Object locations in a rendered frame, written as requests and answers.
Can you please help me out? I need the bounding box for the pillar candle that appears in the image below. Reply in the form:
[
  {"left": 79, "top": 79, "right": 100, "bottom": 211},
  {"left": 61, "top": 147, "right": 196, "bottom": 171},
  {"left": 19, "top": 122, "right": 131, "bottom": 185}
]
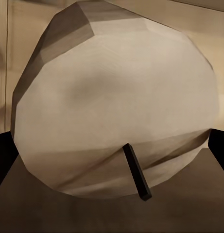
[{"left": 10, "top": 0, "right": 220, "bottom": 201}]

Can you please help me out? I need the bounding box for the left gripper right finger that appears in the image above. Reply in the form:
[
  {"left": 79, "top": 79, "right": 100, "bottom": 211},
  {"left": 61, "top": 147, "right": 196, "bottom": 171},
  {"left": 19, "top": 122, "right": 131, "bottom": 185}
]
[{"left": 208, "top": 129, "right": 224, "bottom": 170}]

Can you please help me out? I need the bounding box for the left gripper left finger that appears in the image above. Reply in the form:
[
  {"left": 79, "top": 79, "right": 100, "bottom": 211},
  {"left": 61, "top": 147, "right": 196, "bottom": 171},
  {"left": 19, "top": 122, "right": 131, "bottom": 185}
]
[{"left": 0, "top": 132, "right": 19, "bottom": 185}]

